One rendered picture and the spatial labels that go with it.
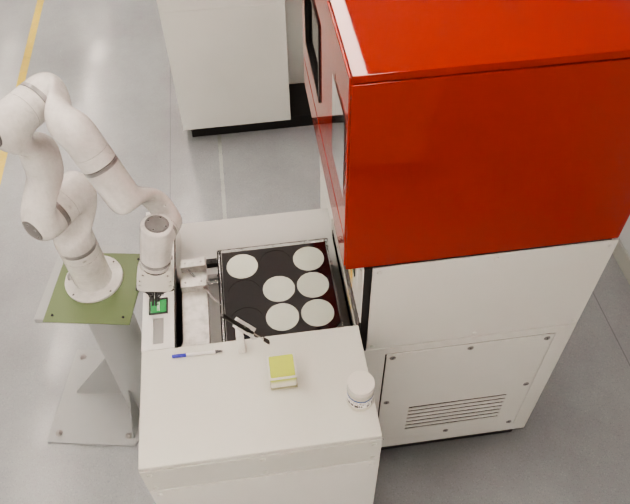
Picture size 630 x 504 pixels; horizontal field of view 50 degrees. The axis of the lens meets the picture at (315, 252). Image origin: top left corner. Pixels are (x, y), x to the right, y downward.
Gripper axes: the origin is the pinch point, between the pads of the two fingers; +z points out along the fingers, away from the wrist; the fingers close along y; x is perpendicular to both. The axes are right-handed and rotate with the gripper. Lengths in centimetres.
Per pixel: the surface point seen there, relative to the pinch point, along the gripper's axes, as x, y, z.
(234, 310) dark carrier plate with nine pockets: 0.1, -23.9, 5.9
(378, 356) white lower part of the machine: 15, -68, 9
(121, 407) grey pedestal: -21, 12, 104
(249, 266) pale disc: -16.6, -29.6, 4.7
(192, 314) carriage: -1.7, -11.5, 10.6
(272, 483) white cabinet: 50, -33, 19
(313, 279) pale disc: -8.3, -48.9, 0.6
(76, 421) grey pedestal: -17, 30, 108
